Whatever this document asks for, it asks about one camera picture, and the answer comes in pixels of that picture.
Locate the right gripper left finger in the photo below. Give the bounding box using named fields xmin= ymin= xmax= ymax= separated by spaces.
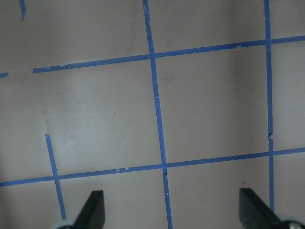
xmin=54 ymin=190 xmax=105 ymax=229

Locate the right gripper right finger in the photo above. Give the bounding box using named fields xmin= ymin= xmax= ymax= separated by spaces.
xmin=238 ymin=188 xmax=305 ymax=229

